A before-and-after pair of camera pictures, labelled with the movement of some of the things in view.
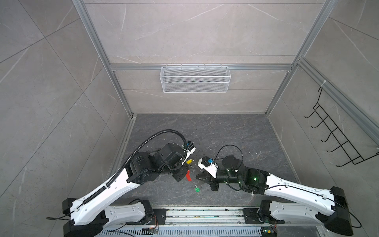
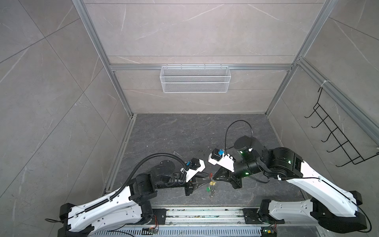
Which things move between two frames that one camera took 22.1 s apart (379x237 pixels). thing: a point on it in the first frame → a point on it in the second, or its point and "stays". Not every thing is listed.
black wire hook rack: [354, 156] stays
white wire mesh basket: [195, 79] stays
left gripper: [180, 176] → [191, 184]
